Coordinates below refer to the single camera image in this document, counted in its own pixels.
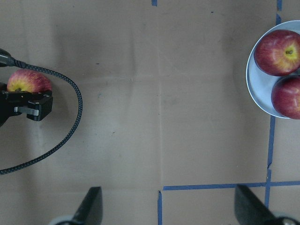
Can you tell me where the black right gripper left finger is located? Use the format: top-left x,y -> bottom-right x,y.
71,187 -> 103,225

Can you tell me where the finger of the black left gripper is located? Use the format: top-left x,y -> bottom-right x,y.
0,90 -> 53,126

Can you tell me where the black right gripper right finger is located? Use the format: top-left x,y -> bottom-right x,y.
234,185 -> 283,225

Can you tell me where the red yellow apple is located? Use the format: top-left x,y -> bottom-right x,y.
7,69 -> 52,93

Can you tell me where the red apple on plate front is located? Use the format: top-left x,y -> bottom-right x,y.
271,75 -> 300,120

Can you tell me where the red apple on plate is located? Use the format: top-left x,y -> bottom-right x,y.
254,30 -> 300,76
271,75 -> 300,120

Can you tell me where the light blue plate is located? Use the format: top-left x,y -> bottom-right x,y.
246,20 -> 300,119

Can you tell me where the red apple on plate back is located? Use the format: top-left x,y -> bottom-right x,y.
254,30 -> 300,76

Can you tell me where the black braided left cable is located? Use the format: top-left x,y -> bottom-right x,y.
0,48 -> 83,176

